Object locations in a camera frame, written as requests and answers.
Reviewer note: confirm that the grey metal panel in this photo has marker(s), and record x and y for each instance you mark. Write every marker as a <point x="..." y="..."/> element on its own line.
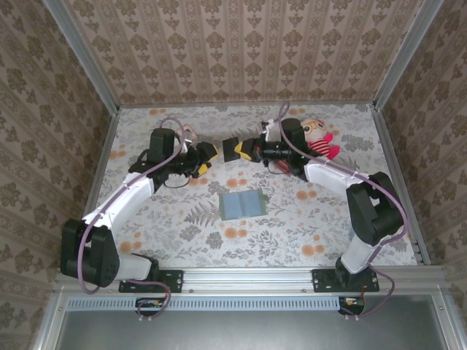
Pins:
<point x="248" y="331"/>

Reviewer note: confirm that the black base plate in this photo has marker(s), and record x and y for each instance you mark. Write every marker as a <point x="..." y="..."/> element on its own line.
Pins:
<point x="321" y="280"/>
<point x="175" y="280"/>

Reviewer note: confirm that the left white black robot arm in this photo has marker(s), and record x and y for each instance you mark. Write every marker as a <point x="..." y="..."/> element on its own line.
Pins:
<point x="124" y="197"/>

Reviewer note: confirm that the blue green card holder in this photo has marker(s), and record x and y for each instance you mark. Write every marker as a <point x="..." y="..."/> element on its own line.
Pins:
<point x="242" y="204"/>

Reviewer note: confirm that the aluminium front rail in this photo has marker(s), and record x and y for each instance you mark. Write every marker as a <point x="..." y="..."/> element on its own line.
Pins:
<point x="248" y="279"/>

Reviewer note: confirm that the aluminium back rail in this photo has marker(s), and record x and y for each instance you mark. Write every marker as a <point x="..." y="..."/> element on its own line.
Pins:
<point x="219" y="105"/>

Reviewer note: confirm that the aluminium frame post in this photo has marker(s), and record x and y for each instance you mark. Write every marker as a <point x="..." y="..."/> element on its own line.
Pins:
<point x="405" y="54"/>
<point x="84" y="54"/>

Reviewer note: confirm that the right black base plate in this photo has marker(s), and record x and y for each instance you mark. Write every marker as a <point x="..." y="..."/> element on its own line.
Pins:
<point x="321" y="280"/>

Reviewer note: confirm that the floral table cover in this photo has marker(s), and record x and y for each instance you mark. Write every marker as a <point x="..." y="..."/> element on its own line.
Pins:
<point x="255" y="248"/>

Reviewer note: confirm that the aluminium side rail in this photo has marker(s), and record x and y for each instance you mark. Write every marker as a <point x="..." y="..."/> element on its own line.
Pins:
<point x="100" y="164"/>
<point x="396" y="146"/>

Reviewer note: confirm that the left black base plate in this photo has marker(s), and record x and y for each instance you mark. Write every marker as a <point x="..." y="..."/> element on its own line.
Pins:
<point x="175" y="280"/>

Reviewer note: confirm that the small pink card pack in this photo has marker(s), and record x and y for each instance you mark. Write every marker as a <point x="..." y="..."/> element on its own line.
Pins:
<point x="187" y="127"/>

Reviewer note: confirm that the red card stack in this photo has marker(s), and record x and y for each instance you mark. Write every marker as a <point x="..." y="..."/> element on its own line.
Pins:
<point x="281" y="166"/>

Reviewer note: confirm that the black controller board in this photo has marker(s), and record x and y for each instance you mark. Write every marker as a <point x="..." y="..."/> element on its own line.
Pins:
<point x="149" y="305"/>
<point x="352" y="304"/>

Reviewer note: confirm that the pink striped plush toy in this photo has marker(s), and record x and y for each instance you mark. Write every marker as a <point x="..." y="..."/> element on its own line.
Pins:
<point x="324" y="144"/>

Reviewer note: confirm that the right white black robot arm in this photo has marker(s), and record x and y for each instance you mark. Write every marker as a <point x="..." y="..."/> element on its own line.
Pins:
<point x="328" y="173"/>

